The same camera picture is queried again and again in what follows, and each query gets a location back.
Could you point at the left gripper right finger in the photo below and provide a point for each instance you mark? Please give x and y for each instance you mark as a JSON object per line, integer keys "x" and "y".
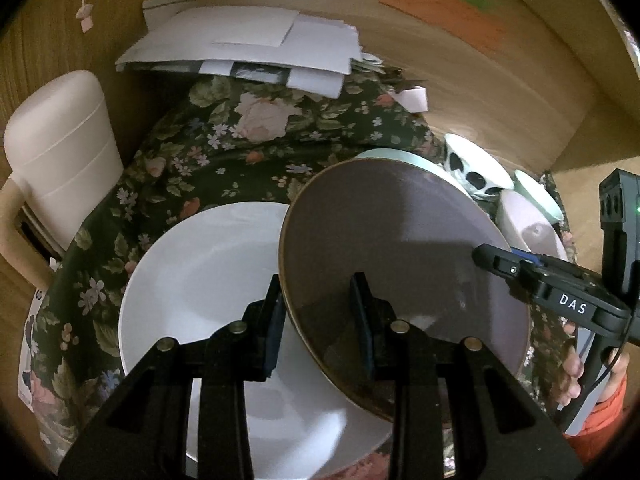
{"x": 499, "y": 431}

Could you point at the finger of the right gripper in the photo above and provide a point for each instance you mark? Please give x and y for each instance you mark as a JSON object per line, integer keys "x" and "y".
{"x": 514, "y": 265}

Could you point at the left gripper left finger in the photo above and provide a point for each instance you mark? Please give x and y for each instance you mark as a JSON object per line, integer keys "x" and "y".
{"x": 144, "y": 423}

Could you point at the white patterned bowl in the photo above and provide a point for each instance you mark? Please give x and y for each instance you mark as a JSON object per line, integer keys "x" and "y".
{"x": 481, "y": 175}

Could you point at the dark brown plate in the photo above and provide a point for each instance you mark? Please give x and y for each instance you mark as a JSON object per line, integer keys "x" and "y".
{"x": 412, "y": 235}

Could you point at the white plate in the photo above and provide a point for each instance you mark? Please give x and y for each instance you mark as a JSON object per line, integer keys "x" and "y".
{"x": 199, "y": 277}

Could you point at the person right hand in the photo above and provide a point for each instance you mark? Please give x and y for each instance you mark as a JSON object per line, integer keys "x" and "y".
{"x": 566, "y": 387}

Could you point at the mint green bowl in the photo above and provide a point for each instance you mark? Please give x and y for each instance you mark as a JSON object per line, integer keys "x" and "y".
{"x": 535, "y": 193}

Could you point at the cartoon sticker card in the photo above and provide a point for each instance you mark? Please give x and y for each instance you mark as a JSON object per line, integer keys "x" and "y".
{"x": 24, "y": 391}

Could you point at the floral dark cloth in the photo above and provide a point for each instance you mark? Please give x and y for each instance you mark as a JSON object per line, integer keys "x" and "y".
{"x": 230, "y": 141}

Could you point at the white paper stack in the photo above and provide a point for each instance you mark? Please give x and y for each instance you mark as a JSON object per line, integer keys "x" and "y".
{"x": 258, "y": 43}

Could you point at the hanging cord tag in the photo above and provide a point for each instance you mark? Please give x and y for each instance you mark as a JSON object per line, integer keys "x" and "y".
{"x": 84, "y": 15}

